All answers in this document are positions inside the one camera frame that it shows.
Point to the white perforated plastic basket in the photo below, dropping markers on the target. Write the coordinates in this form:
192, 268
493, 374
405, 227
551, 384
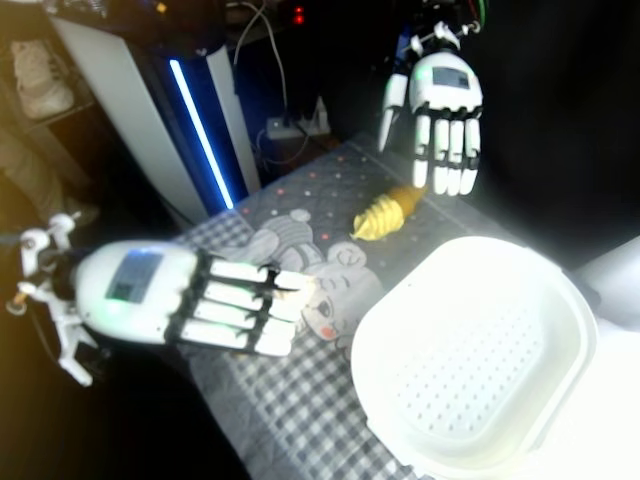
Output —
470, 360

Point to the white cabinet with blue light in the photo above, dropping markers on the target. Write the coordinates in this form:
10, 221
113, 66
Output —
135, 115

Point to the yellow swirl toy ice cream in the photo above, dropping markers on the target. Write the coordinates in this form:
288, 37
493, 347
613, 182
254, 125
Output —
380, 215

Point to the white shoe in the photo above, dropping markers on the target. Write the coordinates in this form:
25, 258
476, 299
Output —
42, 80

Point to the white power strip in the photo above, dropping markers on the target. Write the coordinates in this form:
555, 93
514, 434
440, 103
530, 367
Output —
282, 129

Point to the grey quilt with bear print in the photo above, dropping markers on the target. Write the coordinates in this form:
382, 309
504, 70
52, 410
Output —
300, 410

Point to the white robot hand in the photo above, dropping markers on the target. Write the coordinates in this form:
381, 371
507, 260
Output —
440, 95
130, 310

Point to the black device with red lights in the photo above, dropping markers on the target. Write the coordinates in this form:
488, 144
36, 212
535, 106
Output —
298, 14

